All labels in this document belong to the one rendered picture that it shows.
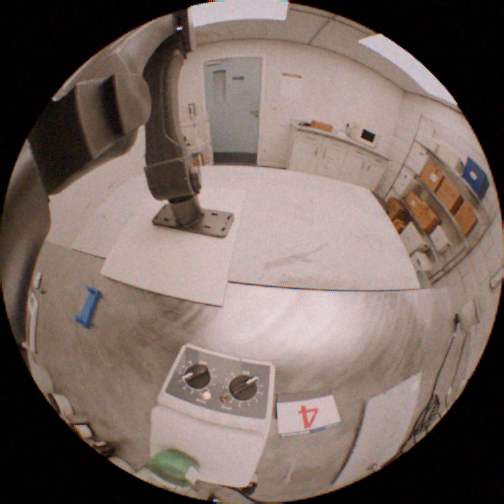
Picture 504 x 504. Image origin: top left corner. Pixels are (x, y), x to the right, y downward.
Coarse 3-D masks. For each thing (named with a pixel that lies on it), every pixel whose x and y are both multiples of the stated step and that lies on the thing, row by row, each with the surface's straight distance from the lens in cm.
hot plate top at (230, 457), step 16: (160, 416) 20; (176, 416) 19; (160, 432) 22; (176, 432) 21; (192, 432) 20; (208, 432) 19; (224, 432) 19; (240, 432) 19; (256, 432) 19; (160, 448) 24; (192, 448) 21; (208, 448) 21; (224, 448) 20; (240, 448) 20; (256, 448) 20; (208, 464) 23; (224, 464) 22; (240, 464) 22; (256, 464) 22; (208, 480) 26; (224, 480) 26; (240, 480) 25
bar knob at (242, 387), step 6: (234, 378) 20; (240, 378) 20; (246, 378) 20; (252, 378) 19; (234, 384) 20; (240, 384) 19; (246, 384) 19; (252, 384) 19; (234, 390) 18; (240, 390) 18; (246, 390) 20; (252, 390) 20; (234, 396) 20; (240, 396) 20; (246, 396) 20; (252, 396) 20
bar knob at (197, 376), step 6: (192, 366) 21; (198, 366) 21; (204, 366) 19; (186, 372) 21; (192, 372) 19; (198, 372) 19; (204, 372) 19; (186, 378) 19; (192, 378) 19; (198, 378) 20; (204, 378) 20; (192, 384) 20; (198, 384) 20; (204, 384) 20
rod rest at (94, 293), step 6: (90, 288) 42; (90, 294) 44; (96, 294) 42; (90, 300) 43; (96, 300) 42; (84, 306) 45; (90, 306) 42; (84, 312) 44; (90, 312) 43; (78, 318) 43; (84, 318) 44; (84, 324) 43
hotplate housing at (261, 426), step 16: (208, 352) 22; (272, 368) 22; (272, 384) 21; (160, 400) 22; (176, 400) 21; (272, 400) 21; (192, 416) 21; (208, 416) 20; (224, 416) 20; (240, 416) 20
